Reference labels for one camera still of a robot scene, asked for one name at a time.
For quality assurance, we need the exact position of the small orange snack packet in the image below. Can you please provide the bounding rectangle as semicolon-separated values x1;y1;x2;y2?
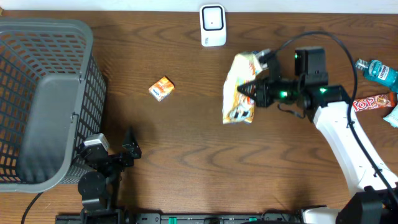
149;76;175;101

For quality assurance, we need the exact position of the teal mouthwash bottle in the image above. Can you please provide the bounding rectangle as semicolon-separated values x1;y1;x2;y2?
355;59;397;93

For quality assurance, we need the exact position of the teal wet wipes pack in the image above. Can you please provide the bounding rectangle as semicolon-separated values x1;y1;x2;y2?
383;106;398;128

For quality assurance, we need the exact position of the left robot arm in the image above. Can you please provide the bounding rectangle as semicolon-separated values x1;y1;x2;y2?
78;128;142;223

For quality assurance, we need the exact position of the right black cable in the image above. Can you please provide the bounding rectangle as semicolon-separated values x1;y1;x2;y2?
254;30;398;206

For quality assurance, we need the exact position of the yellow snack bag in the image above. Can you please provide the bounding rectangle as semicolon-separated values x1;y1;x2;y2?
222;52;263;124

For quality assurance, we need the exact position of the red brown chocolate bar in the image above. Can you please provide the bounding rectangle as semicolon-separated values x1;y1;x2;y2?
353;92;397;112

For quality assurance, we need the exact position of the white barcode scanner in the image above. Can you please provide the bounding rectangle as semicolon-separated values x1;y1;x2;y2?
199;4;227;47

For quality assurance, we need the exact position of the black cable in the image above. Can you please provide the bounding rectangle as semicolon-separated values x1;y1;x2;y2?
21;192;44;224
254;30;398;206

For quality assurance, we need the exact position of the grey plastic shopping basket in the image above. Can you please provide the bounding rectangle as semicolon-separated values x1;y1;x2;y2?
1;18;106;193

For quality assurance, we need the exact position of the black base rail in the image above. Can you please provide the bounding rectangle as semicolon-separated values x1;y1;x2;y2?
55;212;303;224

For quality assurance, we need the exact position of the left black cable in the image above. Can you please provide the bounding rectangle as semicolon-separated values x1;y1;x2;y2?
21;192;44;224

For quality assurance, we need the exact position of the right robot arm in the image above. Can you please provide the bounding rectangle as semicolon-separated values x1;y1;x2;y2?
237;54;397;223

